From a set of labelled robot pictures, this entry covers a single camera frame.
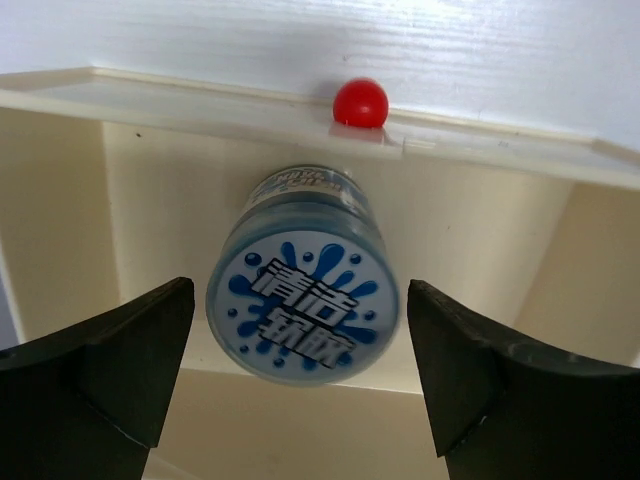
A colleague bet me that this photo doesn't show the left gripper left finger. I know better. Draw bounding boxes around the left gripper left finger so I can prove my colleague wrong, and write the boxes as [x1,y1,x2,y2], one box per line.
[1,277,195,479]

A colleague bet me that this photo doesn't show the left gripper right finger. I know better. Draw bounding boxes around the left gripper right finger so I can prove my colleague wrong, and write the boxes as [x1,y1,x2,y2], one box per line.
[407,280,639,479]

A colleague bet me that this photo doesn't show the blue slime jar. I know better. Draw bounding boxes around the blue slime jar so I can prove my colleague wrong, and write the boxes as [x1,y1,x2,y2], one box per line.
[205,165,400,387]

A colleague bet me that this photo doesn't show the wooden compartment tray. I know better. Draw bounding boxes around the wooden compartment tray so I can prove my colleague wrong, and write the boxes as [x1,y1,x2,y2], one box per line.
[1,67,639,479]

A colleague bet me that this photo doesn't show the red round sticker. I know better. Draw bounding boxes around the red round sticker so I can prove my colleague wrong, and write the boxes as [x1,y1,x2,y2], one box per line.
[333,78,389,129]

